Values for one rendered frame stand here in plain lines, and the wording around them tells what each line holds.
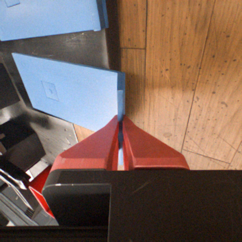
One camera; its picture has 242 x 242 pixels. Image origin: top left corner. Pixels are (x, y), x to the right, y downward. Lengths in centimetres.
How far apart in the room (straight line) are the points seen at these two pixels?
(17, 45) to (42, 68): 4
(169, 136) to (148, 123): 2
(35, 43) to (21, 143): 21
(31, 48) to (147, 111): 13
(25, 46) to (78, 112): 9
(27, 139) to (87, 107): 22
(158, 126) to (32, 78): 15
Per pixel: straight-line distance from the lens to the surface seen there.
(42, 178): 41
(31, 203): 49
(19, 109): 36
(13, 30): 20
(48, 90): 19
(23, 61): 21
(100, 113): 15
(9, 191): 637
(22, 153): 36
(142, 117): 16
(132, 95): 15
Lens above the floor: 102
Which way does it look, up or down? 44 degrees down
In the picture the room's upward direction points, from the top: 136 degrees counter-clockwise
